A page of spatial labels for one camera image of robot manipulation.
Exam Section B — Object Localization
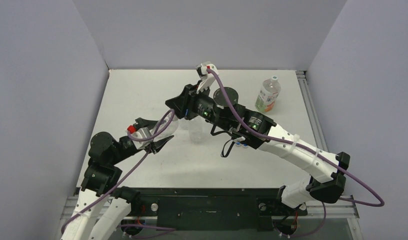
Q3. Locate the green orange label bottle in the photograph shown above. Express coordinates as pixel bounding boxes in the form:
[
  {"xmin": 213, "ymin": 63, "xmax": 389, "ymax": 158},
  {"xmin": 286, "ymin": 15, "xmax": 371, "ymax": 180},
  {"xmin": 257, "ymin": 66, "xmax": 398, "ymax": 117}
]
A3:
[{"xmin": 255, "ymin": 75, "xmax": 281, "ymax": 113}]

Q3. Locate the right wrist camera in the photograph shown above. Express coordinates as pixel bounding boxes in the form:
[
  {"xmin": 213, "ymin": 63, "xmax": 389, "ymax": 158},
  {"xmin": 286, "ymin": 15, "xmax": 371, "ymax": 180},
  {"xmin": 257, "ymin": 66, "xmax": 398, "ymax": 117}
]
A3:
[{"xmin": 195, "ymin": 61, "xmax": 219, "ymax": 94}]

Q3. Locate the blue label bottle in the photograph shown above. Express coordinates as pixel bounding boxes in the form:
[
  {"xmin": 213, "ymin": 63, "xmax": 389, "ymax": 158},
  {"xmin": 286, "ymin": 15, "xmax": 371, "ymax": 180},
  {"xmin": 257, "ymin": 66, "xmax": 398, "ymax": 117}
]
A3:
[{"xmin": 178, "ymin": 118, "xmax": 189, "ymax": 131}]

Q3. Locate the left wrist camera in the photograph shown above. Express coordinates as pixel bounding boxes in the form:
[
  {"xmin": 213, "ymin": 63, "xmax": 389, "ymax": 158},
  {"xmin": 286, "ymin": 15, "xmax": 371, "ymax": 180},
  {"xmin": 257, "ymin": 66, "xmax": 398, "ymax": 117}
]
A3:
[{"xmin": 126, "ymin": 125, "xmax": 154, "ymax": 150}]

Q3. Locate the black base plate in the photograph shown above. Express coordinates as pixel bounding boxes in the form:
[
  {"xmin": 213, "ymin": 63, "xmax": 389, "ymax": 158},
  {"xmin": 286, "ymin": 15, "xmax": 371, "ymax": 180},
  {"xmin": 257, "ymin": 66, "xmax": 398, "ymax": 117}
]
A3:
[{"xmin": 119, "ymin": 187, "xmax": 308, "ymax": 232}]

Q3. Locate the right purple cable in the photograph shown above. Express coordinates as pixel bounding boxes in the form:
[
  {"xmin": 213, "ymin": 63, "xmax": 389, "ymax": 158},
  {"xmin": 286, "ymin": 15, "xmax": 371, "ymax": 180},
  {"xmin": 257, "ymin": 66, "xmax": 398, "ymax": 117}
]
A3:
[{"xmin": 206, "ymin": 67, "xmax": 386, "ymax": 239}]

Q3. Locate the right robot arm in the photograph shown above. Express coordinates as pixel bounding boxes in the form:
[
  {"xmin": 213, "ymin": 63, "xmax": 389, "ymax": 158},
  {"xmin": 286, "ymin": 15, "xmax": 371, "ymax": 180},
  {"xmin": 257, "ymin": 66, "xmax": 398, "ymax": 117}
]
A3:
[{"xmin": 165, "ymin": 84, "xmax": 350, "ymax": 214}]

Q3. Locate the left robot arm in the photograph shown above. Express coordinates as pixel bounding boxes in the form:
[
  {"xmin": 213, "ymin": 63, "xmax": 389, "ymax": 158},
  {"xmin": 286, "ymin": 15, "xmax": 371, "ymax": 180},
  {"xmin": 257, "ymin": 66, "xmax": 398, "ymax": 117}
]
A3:
[{"xmin": 60, "ymin": 111, "xmax": 174, "ymax": 240}]

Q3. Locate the aluminium rail frame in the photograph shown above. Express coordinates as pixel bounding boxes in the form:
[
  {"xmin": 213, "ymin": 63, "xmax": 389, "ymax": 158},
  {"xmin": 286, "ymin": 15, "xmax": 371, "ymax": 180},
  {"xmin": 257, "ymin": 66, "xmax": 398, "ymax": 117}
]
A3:
[{"xmin": 54, "ymin": 70, "xmax": 364, "ymax": 240}]

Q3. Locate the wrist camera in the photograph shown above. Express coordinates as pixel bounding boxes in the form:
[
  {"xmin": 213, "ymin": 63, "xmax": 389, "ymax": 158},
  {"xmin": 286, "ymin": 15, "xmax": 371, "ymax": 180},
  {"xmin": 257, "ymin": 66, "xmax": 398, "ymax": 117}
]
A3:
[
  {"xmin": 126, "ymin": 125, "xmax": 154, "ymax": 150},
  {"xmin": 195, "ymin": 61, "xmax": 219, "ymax": 94}
]

